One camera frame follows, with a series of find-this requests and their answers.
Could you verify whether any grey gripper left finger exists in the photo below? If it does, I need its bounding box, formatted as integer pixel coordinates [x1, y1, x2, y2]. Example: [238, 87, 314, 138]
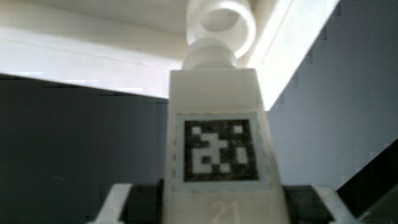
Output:
[87, 183, 162, 224]

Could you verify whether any white square tabletop part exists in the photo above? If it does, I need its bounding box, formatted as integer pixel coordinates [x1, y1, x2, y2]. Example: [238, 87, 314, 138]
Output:
[0, 0, 341, 106]

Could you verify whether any white leg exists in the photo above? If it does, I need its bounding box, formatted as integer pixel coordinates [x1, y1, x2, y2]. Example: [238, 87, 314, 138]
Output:
[162, 38, 290, 224]

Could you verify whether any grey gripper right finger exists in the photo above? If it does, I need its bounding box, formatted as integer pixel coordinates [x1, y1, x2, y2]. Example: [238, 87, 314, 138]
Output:
[284, 185, 359, 224]

